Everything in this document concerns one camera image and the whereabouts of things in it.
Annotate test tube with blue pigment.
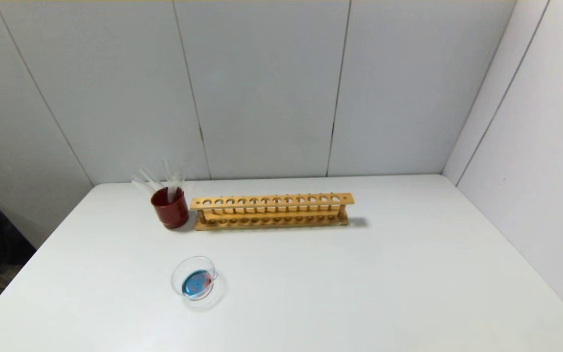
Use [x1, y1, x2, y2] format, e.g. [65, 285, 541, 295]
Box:
[138, 166, 166, 191]

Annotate wooden test tube rack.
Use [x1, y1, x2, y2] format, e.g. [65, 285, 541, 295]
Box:
[190, 193, 355, 231]

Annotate dark red plastic cup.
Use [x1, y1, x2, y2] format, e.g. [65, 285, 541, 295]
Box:
[151, 186, 190, 229]

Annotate clear glass dish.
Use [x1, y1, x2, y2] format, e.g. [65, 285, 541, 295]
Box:
[171, 256, 225, 309]

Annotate brown cardboard box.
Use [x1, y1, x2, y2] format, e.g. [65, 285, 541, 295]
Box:
[0, 265, 19, 300]

